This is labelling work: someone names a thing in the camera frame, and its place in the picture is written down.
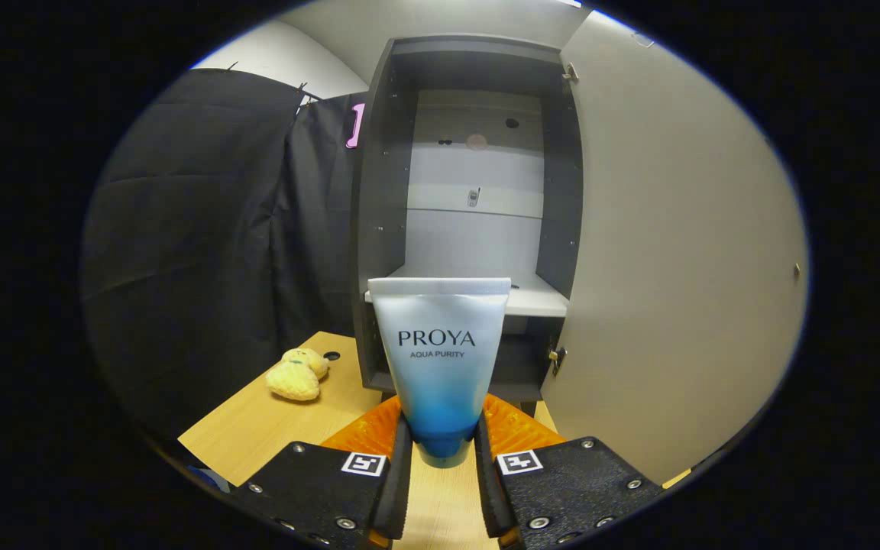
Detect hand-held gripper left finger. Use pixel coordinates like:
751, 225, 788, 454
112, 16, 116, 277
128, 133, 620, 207
230, 395, 414, 550

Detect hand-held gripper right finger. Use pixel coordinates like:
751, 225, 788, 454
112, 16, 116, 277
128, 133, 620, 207
474, 393, 666, 550

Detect white blue cosmetic tube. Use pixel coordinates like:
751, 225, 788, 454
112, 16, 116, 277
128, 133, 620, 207
367, 277, 513, 469

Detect beige cabinet door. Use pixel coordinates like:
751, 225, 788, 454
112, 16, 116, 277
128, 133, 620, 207
539, 9, 809, 486

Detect yellow plush toy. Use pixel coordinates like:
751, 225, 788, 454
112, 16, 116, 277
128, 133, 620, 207
266, 348, 330, 403

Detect blue object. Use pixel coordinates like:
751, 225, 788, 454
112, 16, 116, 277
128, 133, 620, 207
186, 464, 231, 494

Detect white cabinet shelf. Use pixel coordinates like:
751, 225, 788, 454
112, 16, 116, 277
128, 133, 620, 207
364, 264, 569, 319

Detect dark grey cabinet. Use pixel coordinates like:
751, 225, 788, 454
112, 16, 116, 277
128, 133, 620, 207
350, 34, 586, 406

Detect black backdrop cloth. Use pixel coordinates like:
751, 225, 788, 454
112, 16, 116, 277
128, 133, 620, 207
79, 67, 370, 444

